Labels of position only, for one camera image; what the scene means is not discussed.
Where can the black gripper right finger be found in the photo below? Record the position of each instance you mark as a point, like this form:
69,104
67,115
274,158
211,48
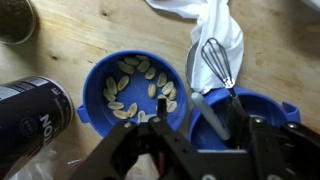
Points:
286,150

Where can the white crumpled cloth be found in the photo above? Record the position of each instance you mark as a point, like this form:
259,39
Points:
216,30

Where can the blue bowl with nuts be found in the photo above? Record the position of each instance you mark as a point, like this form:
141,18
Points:
135,91

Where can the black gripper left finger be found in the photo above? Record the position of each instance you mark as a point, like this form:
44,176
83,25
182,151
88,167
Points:
123,153

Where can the blue bowl with utensils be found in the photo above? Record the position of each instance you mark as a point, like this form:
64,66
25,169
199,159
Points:
266,106

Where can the pale peanut half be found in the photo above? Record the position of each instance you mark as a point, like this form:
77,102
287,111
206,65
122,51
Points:
152,90
109,95
172,93
132,109
150,73
123,82
115,105
141,115
143,66
162,79
167,88
142,57
131,61
125,67
120,114
172,106
111,85

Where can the dark pepper grinder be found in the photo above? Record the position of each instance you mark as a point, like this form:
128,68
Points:
15,20

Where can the clear zip plastic bag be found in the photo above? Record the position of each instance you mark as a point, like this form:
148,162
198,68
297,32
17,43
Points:
36,168

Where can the black can with white lid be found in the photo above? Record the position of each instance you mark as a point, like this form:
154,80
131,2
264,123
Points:
30,120

